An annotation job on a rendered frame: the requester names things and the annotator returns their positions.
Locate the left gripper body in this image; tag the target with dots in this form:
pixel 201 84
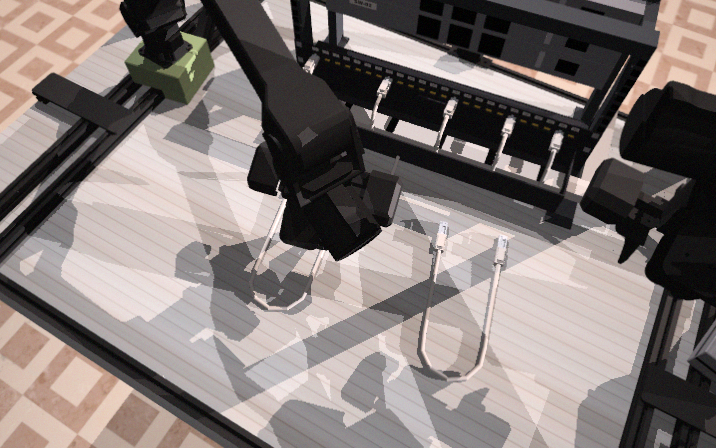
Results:
pixel 616 187

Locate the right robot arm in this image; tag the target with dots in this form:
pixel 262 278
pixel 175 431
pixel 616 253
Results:
pixel 305 125

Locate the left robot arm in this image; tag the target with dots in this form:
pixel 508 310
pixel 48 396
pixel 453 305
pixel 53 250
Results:
pixel 674 130

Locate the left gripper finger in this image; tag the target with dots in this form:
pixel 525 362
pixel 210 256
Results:
pixel 629 246

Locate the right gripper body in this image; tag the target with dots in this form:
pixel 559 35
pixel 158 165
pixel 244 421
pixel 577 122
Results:
pixel 379 191

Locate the black patch panel rack frame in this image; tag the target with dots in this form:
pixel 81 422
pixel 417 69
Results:
pixel 587 44

